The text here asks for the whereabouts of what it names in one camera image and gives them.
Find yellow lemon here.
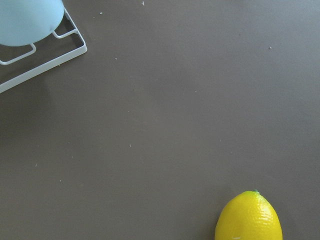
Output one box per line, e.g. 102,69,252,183
214,190,283,240

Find white wire cup rack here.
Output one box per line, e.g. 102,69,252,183
0,9,88,93

